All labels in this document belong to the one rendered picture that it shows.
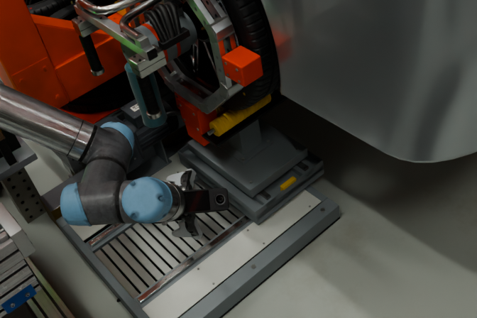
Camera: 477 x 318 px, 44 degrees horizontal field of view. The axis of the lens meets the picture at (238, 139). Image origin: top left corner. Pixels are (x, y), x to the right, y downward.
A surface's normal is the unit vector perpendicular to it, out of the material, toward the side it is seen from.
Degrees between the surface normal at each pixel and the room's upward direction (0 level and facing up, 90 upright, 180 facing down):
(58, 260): 0
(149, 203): 39
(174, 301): 0
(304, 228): 0
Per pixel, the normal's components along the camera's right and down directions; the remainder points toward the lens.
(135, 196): -0.14, -0.14
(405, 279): -0.15, -0.73
